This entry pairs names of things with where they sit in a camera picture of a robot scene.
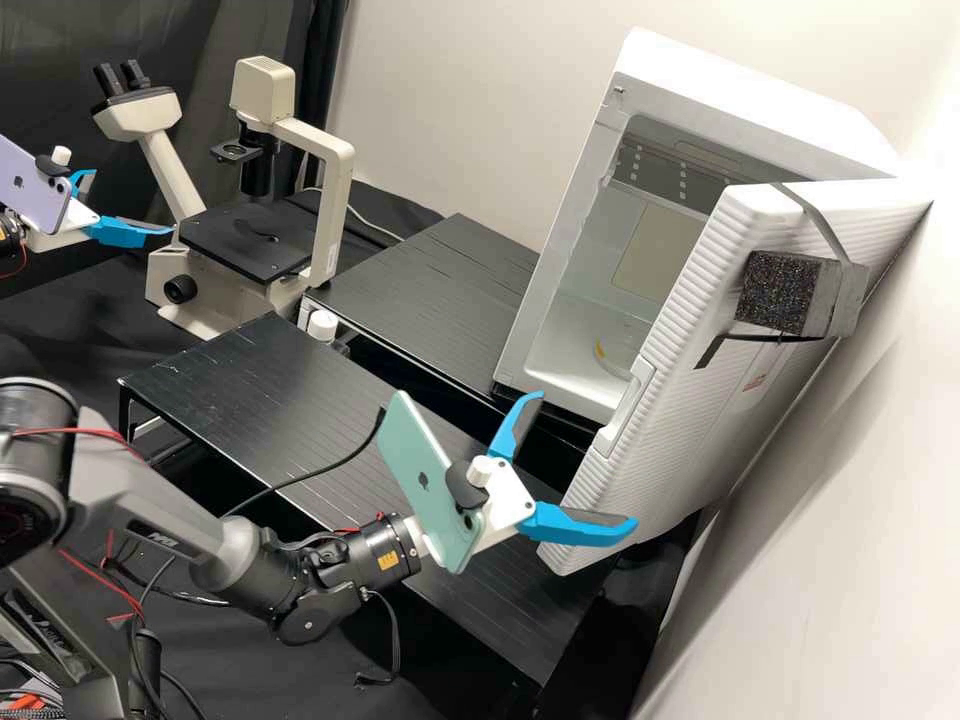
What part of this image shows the incubator door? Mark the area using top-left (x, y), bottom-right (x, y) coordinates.
top-left (538, 182), bottom-right (937, 578)

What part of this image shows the left wrist camera phone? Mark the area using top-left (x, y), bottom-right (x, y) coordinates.
top-left (0, 134), bottom-right (76, 235)

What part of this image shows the right wrist camera phone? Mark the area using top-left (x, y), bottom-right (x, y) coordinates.
top-left (374, 389), bottom-right (514, 577)

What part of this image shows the cream microscope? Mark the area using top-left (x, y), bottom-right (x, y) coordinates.
top-left (91, 58), bottom-right (357, 343)

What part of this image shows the petri dish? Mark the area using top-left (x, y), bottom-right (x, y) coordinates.
top-left (590, 329), bottom-right (640, 378)

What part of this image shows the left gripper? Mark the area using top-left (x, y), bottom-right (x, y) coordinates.
top-left (26, 168), bottom-right (176, 253)

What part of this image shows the white incubator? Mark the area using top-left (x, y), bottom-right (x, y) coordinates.
top-left (491, 26), bottom-right (903, 445)

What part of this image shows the black platform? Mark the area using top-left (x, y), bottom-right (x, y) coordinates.
top-left (117, 311), bottom-right (603, 688)
top-left (302, 212), bottom-right (601, 451)

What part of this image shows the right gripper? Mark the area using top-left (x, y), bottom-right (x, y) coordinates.
top-left (473, 390), bottom-right (641, 561)

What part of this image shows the wrist camera phone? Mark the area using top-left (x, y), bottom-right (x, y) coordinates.
top-left (374, 389), bottom-right (514, 577)
top-left (0, 134), bottom-right (76, 235)

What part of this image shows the black cable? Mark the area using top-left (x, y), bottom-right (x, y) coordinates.
top-left (220, 408), bottom-right (388, 521)
top-left (351, 588), bottom-right (405, 688)

